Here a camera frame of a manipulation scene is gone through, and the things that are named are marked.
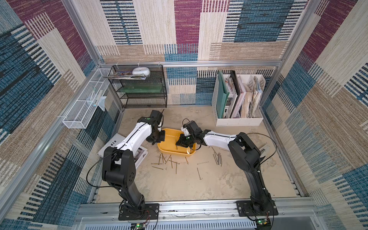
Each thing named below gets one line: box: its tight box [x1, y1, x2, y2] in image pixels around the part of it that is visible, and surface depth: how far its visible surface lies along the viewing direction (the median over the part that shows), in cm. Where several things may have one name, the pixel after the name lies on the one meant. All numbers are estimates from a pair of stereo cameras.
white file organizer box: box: [211, 74, 266, 127], surface depth 103 cm
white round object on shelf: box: [132, 66, 151, 78], surface depth 91 cm
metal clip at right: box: [259, 145, 270, 158], surface depth 95 cm
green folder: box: [216, 70, 230, 119], surface depth 93 cm
